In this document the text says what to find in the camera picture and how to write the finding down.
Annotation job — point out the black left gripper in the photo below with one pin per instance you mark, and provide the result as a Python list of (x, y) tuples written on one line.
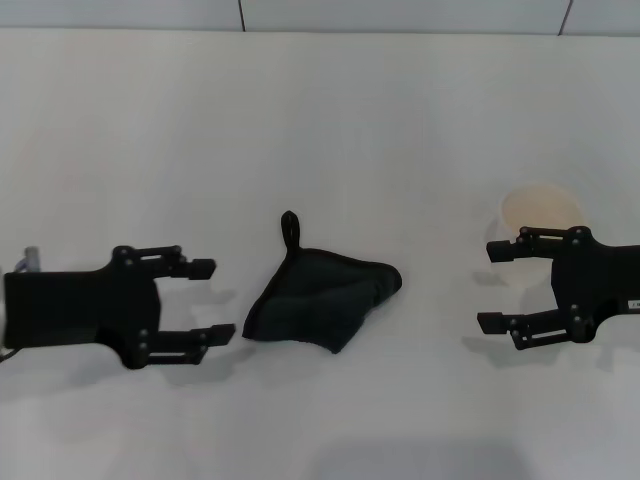
[(75, 310)]

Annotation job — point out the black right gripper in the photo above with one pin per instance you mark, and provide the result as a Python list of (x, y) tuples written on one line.
[(600, 280)]

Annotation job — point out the white paper cup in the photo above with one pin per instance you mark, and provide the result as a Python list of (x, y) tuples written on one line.
[(540, 207)]

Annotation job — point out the dark blue rag with loop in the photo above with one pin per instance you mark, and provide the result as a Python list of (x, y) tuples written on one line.
[(320, 305)]

